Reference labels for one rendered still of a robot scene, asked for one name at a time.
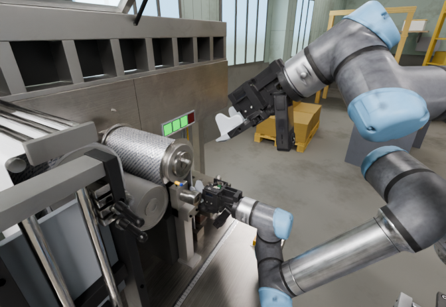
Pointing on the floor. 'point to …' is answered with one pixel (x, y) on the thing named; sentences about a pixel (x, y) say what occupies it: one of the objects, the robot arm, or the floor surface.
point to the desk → (355, 146)
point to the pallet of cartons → (303, 134)
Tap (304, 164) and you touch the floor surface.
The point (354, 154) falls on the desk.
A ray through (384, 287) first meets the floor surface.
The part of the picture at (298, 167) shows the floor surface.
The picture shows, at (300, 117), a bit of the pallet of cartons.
